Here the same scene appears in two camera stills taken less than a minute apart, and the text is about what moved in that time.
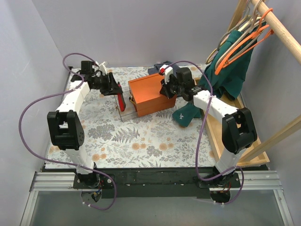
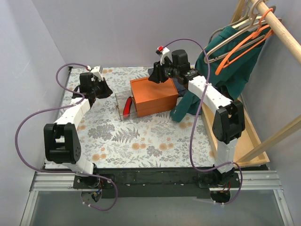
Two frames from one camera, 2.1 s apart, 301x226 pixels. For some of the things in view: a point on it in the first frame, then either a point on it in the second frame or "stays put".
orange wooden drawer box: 146,97 stays put
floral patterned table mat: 122,138 stays put
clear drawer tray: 130,112 stays put
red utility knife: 121,99 → 127,108
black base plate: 154,183 stays put
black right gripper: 166,89 → 158,72
